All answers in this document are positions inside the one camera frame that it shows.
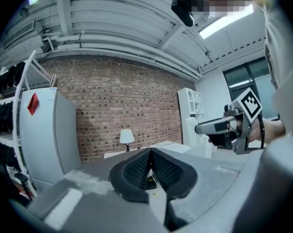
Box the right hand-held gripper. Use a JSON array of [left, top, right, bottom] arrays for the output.
[[194, 87, 263, 155]]

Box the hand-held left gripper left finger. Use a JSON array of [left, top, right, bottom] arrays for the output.
[[108, 148, 152, 203]]

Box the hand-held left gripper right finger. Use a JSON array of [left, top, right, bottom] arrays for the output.
[[151, 148, 198, 232]]

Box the person's right forearm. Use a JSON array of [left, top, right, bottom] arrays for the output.
[[248, 119, 287, 143]]

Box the white table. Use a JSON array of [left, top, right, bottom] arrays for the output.
[[103, 141, 192, 160]]

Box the white table lamp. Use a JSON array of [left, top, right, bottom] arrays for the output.
[[119, 129, 136, 152]]

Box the white arched display cabinet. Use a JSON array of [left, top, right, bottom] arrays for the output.
[[177, 87, 207, 148]]

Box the dark framed window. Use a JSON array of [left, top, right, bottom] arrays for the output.
[[223, 57, 278, 121]]

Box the white and grey refrigerator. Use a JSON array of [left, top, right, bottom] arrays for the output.
[[19, 86, 82, 193]]

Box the person's beige shirt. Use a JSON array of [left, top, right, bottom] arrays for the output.
[[264, 0, 293, 145]]

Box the black office chair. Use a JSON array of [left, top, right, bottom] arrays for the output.
[[14, 172, 37, 201]]

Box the red diamond sticker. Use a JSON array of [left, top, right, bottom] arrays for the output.
[[27, 93, 40, 116]]

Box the white ceiling pipe run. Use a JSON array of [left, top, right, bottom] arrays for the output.
[[41, 33, 204, 81]]

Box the pile of black equipment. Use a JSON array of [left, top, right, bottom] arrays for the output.
[[0, 62, 25, 174]]

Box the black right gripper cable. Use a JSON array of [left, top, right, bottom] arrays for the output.
[[257, 114, 268, 150]]

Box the black head-worn camera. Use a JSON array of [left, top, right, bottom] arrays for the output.
[[171, 0, 194, 28]]

